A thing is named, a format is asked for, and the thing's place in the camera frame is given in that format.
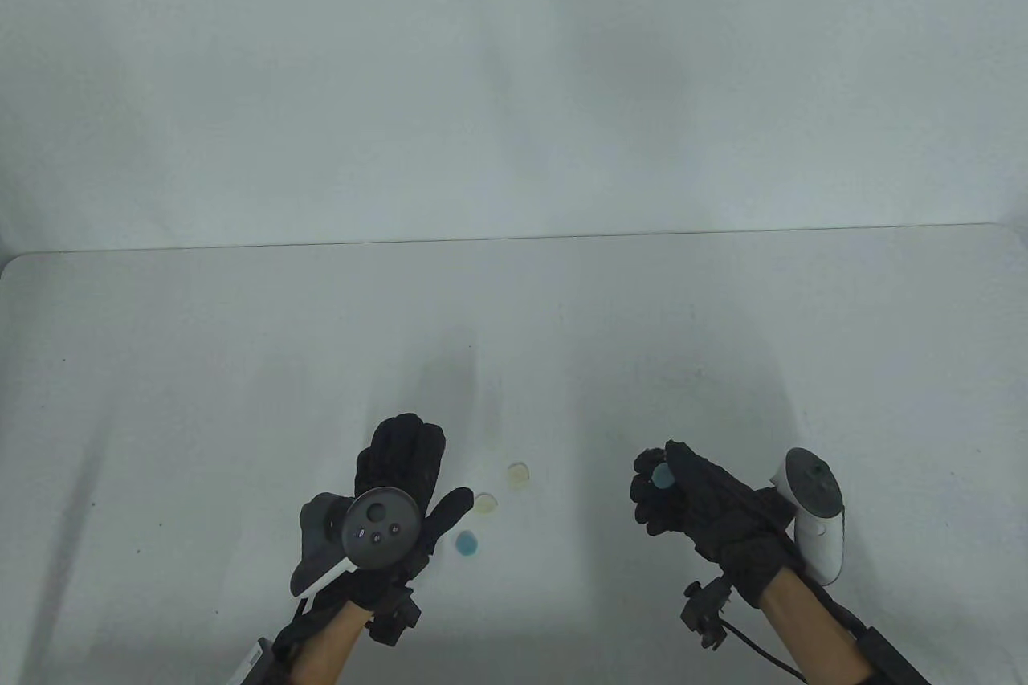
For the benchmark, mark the person's left hand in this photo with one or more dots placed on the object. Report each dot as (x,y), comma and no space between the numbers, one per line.
(401,460)

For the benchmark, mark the blue plasticine ball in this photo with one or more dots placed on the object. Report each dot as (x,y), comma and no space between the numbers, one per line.
(662,475)
(467,544)

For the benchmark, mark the white and grey left controller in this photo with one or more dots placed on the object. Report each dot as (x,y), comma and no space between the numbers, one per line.
(381,528)

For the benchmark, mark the cream plasticine ball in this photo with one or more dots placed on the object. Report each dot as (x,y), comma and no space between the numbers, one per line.
(486,504)
(519,475)

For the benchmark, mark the white and grey right controller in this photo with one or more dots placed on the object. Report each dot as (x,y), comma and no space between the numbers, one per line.
(819,532)

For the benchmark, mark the white and grey controller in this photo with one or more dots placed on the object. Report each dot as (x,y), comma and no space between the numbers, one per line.
(819,532)
(381,528)

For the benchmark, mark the person's right forearm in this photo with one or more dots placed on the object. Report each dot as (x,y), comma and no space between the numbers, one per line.
(811,633)

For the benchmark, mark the black glove sensor module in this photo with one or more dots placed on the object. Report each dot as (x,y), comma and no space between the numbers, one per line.
(705,613)
(393,616)

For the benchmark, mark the person's right hand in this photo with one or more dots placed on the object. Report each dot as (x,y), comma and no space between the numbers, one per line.
(715,516)

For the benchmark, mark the person's left forearm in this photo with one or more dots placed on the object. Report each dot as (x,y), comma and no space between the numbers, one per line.
(329,649)

